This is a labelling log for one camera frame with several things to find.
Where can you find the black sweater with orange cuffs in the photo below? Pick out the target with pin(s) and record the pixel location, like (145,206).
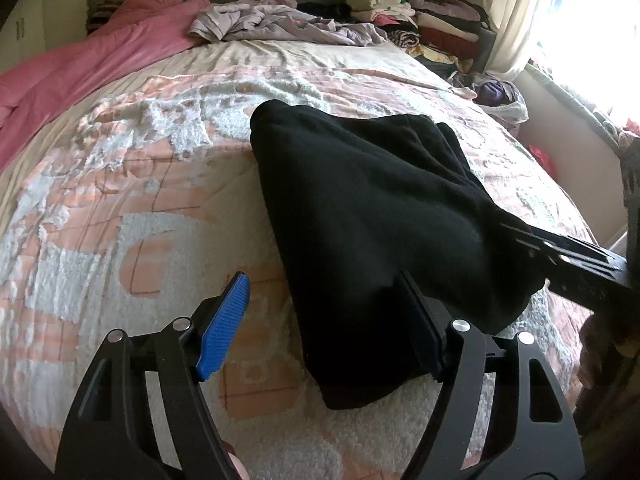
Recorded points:
(352,204)

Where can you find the red item on floor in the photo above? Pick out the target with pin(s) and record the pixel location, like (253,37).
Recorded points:
(544,160)

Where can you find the dark striped pillow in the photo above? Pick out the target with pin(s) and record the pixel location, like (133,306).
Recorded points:
(100,15)

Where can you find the beige bed sheet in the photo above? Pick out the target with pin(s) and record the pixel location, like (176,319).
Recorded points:
(294,55)

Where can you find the stack of folded clothes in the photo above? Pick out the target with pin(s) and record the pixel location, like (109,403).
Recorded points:
(448,37)

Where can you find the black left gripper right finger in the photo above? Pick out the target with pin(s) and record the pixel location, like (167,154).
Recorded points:
(434,319)

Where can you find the pink duvet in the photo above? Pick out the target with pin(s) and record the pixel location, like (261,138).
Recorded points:
(139,33)

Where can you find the pink white floral blanket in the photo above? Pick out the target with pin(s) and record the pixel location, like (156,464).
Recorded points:
(149,206)

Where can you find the lilac crumpled garment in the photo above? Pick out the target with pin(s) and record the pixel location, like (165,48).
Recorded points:
(253,20)

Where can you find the person's hand under gripper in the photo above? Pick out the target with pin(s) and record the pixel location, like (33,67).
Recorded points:
(239,467)

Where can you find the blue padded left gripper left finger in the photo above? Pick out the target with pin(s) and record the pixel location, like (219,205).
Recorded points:
(215,323)

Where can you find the white curtain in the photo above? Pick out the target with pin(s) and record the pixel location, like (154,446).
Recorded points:
(517,24)

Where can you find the white plastic bag with clothes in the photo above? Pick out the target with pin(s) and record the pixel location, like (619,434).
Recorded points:
(500,99)

